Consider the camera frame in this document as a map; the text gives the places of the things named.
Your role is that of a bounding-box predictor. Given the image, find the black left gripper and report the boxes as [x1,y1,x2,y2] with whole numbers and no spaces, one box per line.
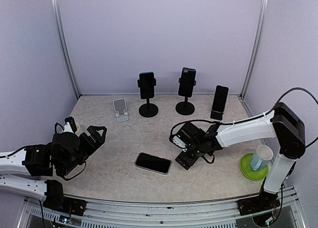
[60,126,107,176]

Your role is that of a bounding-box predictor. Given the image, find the clear-case black phone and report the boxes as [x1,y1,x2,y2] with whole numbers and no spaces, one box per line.
[135,152,171,175]

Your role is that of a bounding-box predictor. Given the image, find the silver folding phone stand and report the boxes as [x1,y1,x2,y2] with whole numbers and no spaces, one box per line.
[113,98,129,123]

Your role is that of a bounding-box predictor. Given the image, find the black round-base phone stand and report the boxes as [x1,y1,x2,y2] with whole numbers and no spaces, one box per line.
[175,77,197,116]

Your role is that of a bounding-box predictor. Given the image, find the black folding phone stand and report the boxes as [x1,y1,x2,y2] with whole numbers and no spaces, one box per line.
[210,110,223,121]

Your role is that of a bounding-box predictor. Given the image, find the teal-edged black phone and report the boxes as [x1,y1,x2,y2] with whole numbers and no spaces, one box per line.
[138,72,156,99]

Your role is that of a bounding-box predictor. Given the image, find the blue-edged black phone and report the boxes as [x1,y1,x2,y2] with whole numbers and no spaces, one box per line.
[178,67,196,97]

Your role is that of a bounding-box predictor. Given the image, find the white-edged black phone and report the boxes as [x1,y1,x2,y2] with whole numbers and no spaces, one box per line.
[212,85,229,113]

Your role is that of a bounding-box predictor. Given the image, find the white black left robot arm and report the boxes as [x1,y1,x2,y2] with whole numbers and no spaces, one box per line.
[0,122,107,200]

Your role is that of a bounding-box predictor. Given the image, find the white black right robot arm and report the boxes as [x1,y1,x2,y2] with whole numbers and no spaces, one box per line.
[169,102,306,210]

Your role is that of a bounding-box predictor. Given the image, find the white mug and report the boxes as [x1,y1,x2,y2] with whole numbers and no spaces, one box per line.
[75,123,82,136]

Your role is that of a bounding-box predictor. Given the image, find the green plate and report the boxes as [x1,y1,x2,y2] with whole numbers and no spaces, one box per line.
[239,153,269,181]

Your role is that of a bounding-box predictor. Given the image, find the light blue cup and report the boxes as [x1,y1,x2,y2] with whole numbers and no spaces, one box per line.
[249,145,273,171]

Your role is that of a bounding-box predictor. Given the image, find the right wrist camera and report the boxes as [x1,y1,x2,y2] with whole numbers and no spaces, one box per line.
[169,135,186,148]

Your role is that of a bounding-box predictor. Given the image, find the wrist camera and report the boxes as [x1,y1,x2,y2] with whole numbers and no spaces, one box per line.
[63,117,78,134]
[169,135,186,148]

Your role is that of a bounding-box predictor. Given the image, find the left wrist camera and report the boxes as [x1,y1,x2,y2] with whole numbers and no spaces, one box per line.
[63,117,78,134]

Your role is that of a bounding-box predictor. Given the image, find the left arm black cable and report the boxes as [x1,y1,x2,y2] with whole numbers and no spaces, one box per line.
[0,123,87,181]

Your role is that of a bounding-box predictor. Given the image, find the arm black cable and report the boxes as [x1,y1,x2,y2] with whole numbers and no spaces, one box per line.
[0,123,87,181]
[169,88,318,149]

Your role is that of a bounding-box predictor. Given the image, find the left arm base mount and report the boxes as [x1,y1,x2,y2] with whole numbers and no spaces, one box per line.
[43,196,87,217]

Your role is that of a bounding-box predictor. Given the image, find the aluminium front rail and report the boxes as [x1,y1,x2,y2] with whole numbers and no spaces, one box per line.
[17,185,306,228]

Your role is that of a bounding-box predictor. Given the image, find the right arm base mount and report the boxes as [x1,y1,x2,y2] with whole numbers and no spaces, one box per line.
[237,196,280,216]

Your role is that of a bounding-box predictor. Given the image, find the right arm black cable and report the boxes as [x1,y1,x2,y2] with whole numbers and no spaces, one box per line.
[169,88,318,149]

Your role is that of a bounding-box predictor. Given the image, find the left aluminium frame post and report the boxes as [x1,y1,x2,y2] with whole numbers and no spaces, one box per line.
[51,0,81,100]

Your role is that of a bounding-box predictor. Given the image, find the aluminium frame post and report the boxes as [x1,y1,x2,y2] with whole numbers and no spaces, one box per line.
[51,0,81,100]
[240,0,269,100]

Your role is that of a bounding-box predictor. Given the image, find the right aluminium frame post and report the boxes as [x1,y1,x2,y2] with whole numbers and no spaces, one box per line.
[240,0,269,100]

